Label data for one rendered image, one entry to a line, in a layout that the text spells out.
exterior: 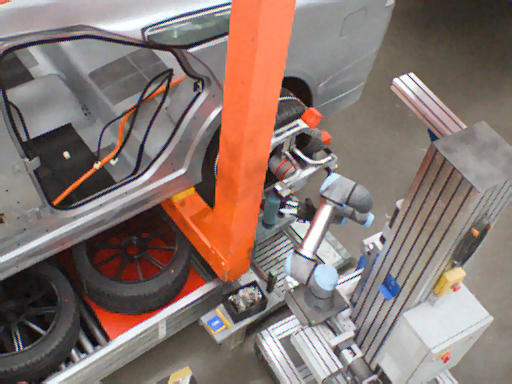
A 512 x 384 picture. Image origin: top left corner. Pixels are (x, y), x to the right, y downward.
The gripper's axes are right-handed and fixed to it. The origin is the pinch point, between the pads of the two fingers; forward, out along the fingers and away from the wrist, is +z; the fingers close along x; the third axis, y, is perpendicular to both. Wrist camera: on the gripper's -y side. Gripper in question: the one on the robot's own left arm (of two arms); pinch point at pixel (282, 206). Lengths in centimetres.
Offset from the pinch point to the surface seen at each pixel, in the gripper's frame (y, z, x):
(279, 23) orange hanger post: -140, 17, -30
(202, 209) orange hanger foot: 14.0, 43.5, -0.6
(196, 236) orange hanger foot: 19, 44, -16
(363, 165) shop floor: 83, -60, 114
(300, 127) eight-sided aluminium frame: -29.0, -2.3, 32.5
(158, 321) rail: 44, 56, -57
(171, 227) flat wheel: 33, 61, -3
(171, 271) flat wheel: 32, 54, -32
